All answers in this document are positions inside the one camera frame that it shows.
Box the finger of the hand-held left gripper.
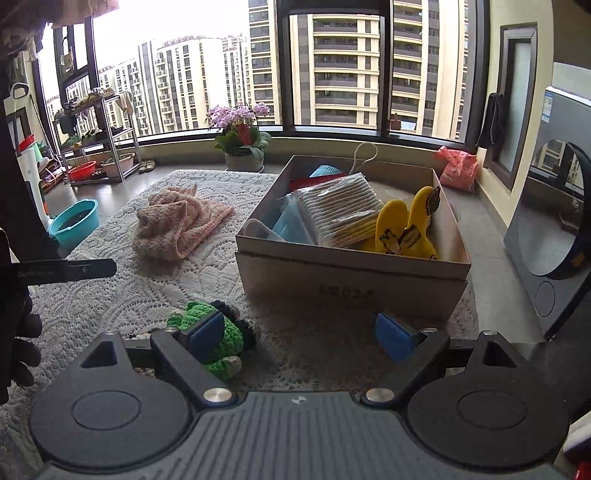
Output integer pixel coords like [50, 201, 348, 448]
[13, 258, 117, 281]

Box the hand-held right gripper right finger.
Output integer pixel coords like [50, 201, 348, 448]
[360, 313, 518, 407]

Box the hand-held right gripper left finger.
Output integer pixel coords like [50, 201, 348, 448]
[81, 310, 236, 409]

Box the green crocheted doll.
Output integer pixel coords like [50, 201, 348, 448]
[166, 300, 257, 381]

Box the pink cardboard box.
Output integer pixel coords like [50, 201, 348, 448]
[235, 154, 472, 324]

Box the pink towel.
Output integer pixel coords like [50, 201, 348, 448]
[131, 184, 235, 261]

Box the blue face mask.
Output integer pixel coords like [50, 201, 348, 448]
[241, 218, 283, 243]
[272, 198, 319, 245]

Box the clear cotton swabs packet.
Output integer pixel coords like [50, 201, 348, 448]
[288, 172, 386, 247]

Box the red packet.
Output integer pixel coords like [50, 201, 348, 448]
[290, 174, 345, 191]

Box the blue and white wipes packet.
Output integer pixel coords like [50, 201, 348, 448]
[308, 164, 347, 180]

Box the person's left hand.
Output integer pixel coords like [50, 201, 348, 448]
[0, 295, 43, 402]

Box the teal plastic basin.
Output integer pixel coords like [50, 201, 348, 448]
[48, 198, 100, 247]

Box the white tall container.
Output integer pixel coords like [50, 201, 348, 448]
[18, 138, 51, 222]

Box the white lace tablecloth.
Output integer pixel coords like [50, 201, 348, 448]
[0, 168, 478, 462]

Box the red plastic basin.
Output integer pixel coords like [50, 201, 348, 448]
[68, 161, 98, 182]

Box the grey planter box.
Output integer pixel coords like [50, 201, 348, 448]
[104, 154, 136, 178]

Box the metal shelf rack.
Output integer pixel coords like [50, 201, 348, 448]
[53, 90, 139, 185]

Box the pink plastic bag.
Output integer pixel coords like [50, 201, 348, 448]
[434, 145, 478, 192]

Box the potted pink orchid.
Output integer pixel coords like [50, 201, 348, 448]
[205, 102, 273, 172]

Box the grey washing machine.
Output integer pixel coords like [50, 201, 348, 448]
[503, 62, 591, 342]

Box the dark hanging cloth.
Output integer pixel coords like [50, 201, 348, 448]
[475, 92, 505, 148]

